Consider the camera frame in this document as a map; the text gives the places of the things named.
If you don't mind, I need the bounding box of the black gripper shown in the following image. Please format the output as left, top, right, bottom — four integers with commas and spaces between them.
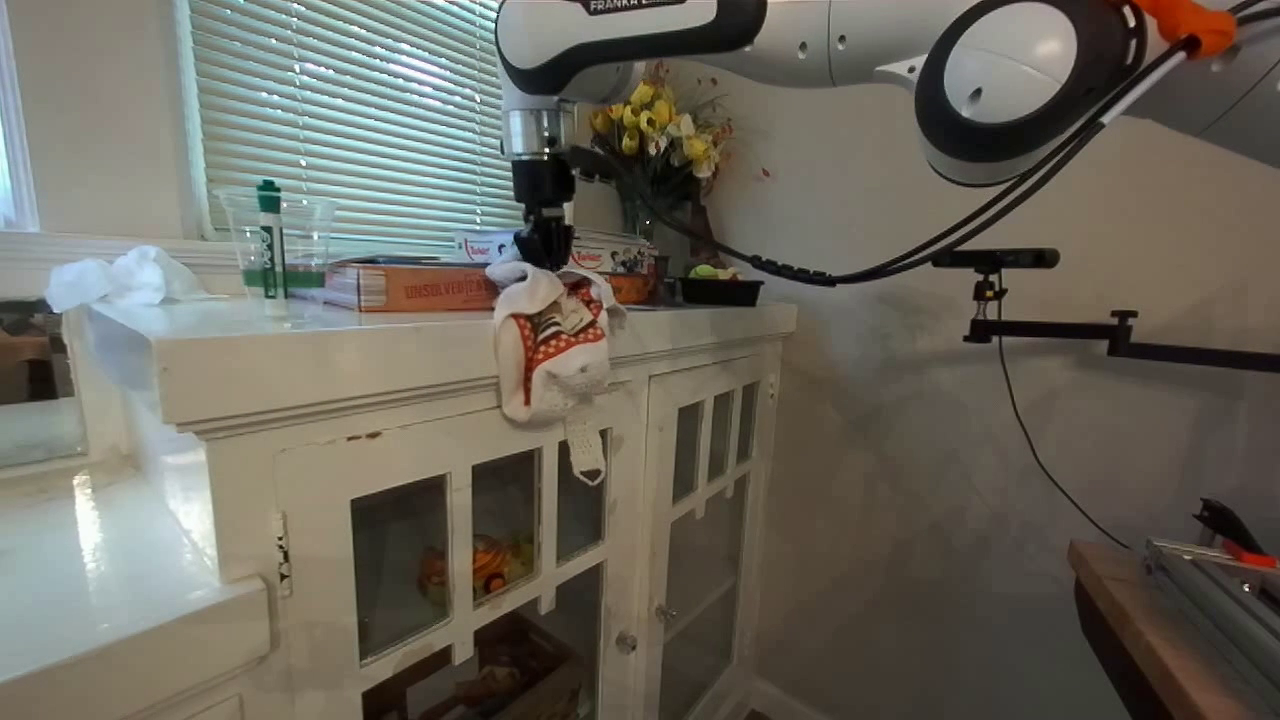
513, 153, 586, 273

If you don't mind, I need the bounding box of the white tea towel orange print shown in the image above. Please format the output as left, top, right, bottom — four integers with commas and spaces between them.
479, 251, 632, 492

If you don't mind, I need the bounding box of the white glass-door cabinet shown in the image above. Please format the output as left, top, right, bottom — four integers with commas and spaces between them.
57, 294, 805, 720

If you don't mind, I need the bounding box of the white drawer cabinet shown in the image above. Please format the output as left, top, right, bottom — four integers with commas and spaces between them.
0, 454, 275, 720

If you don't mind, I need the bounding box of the dark glass vase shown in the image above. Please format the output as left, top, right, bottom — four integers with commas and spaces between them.
609, 158, 672, 251

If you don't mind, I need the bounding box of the orange white printed box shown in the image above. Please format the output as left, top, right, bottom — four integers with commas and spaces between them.
606, 273, 663, 307

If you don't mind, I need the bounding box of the orange flat box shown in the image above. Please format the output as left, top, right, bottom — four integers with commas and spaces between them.
318, 258, 503, 317

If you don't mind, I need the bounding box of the yellow flower bouquet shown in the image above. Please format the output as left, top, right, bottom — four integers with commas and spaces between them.
573, 71, 772, 183

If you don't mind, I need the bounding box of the black tray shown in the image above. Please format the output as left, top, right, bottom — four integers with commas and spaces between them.
676, 273, 768, 307

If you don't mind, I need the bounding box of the clear plastic container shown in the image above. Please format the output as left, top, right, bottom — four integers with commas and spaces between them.
211, 183, 337, 304

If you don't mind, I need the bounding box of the wide white window blind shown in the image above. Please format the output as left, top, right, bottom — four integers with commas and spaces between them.
185, 0, 531, 258

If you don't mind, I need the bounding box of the green capped bottle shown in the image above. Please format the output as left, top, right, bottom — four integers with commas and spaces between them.
253, 176, 293, 304

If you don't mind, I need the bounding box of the orange toy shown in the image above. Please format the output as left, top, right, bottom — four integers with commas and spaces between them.
414, 533, 536, 603

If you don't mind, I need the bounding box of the brown box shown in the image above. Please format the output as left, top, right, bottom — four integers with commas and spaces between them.
359, 614, 586, 720

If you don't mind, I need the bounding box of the crumpled white plastic bag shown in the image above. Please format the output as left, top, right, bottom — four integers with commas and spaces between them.
41, 242, 204, 317

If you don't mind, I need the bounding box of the wooden table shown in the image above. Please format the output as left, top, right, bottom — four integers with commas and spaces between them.
1064, 533, 1280, 720

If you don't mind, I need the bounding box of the small black tool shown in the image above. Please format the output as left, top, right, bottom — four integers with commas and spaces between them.
1192, 492, 1278, 561

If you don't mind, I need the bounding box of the grey teal device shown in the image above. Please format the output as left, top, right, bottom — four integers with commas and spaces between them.
1147, 535, 1280, 671

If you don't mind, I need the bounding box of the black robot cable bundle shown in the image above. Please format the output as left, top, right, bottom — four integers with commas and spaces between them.
573, 0, 1280, 294

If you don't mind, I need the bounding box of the black stereo camera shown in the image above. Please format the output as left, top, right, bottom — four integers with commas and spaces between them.
927, 246, 1064, 276

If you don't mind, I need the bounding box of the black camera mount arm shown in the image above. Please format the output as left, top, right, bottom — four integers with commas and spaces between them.
962, 267, 1280, 375

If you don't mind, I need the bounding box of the thin black camera cable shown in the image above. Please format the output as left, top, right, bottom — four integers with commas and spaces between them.
991, 333, 1163, 565

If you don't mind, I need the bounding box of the orange cable clip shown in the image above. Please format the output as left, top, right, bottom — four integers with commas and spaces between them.
1134, 0, 1243, 62

